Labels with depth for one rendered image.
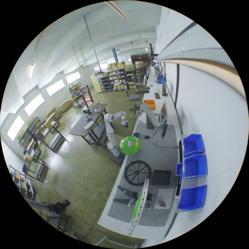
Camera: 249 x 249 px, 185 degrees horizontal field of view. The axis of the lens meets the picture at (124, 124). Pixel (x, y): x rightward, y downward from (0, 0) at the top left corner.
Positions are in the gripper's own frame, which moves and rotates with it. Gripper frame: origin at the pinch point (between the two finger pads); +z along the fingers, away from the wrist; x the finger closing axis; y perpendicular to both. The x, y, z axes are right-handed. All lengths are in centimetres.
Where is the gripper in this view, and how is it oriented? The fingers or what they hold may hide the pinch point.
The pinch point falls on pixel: (126, 130)
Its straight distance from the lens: 137.7
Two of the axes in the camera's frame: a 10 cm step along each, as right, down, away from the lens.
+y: 4.5, -6.9, 5.6
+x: -8.7, -1.9, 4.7
